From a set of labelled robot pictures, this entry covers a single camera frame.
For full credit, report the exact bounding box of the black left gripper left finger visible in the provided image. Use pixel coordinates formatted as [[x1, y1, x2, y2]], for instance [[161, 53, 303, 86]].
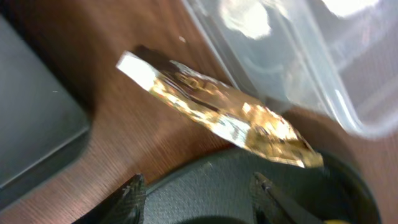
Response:
[[73, 174, 146, 224]]

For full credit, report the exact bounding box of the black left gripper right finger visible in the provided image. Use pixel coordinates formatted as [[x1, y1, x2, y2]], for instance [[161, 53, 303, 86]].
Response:
[[249, 172, 323, 224]]

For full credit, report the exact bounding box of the gold foil wrapper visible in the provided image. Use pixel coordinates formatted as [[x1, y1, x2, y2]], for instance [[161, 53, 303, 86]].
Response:
[[116, 51, 323, 168]]

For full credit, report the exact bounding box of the clear plastic waste bin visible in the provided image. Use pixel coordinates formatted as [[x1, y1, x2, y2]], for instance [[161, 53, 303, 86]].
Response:
[[183, 0, 397, 139]]

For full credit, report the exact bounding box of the black round tray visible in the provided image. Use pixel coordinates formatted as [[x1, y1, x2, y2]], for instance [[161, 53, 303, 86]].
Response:
[[144, 148, 381, 223]]

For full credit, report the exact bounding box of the black rectangular bin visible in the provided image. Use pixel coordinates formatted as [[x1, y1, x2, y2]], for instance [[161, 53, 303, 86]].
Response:
[[1, 17, 90, 210]]

